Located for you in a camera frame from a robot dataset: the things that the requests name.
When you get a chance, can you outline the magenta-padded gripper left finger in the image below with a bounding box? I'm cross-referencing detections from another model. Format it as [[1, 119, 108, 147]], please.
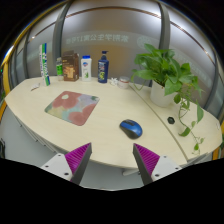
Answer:
[[40, 142, 93, 186]]

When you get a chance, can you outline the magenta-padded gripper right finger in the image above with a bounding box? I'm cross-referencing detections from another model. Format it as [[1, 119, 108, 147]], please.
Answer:
[[132, 143, 183, 186]]

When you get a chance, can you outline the blue computer mouse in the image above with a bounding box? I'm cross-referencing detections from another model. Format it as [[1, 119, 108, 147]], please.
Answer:
[[119, 118, 144, 140]]

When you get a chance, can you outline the floral print mouse pad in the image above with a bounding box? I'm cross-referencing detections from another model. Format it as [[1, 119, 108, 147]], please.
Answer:
[[44, 90, 101, 127]]

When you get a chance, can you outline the green plant in white pot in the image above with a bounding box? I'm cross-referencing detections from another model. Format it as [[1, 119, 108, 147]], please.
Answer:
[[130, 43, 206, 156]]

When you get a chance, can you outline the small white jar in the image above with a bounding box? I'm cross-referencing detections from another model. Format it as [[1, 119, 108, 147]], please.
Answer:
[[117, 76, 130, 90]]

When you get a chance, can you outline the white bottle with blue cap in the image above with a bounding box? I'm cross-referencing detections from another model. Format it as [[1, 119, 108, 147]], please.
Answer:
[[80, 55, 93, 82]]

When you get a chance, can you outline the clear bottle with green label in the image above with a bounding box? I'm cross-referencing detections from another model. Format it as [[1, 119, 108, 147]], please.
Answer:
[[55, 56, 64, 82]]

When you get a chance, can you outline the brown carton box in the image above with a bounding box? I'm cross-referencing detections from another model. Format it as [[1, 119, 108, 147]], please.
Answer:
[[61, 49, 80, 82]]

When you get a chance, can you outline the dark blue pump bottle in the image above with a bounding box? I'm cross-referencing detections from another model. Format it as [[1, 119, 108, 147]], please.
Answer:
[[97, 50, 110, 84]]

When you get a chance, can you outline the white and green tube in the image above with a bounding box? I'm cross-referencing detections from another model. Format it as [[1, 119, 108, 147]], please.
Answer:
[[38, 42, 51, 87]]

